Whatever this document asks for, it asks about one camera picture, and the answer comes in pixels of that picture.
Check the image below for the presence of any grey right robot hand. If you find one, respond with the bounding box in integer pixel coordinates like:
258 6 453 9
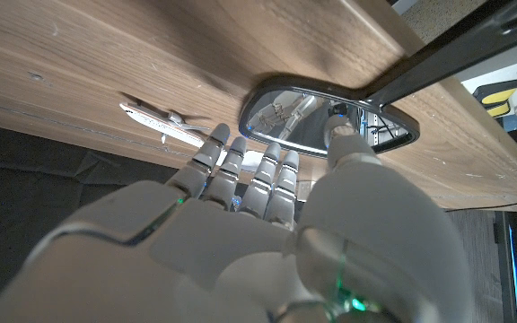
0 115 475 323

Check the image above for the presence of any white tissue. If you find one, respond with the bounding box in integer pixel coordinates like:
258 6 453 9
222 150 265 173

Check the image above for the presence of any black hand mirror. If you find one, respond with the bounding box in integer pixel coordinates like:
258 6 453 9
238 0 517 159

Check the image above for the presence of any white toy plane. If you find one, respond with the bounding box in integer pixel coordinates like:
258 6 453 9
118 101 213 149

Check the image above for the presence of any yellow black floor pad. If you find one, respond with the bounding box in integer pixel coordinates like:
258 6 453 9
472 79 517 118

